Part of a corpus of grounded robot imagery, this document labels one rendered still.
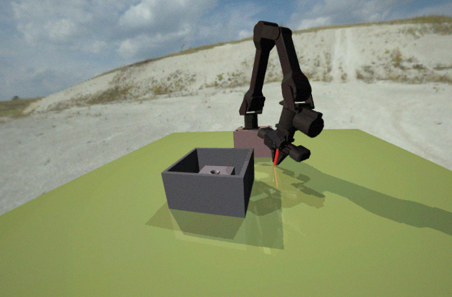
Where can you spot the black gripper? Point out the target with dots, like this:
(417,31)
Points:
(297,153)

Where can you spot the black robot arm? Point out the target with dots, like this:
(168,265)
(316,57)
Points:
(295,88)

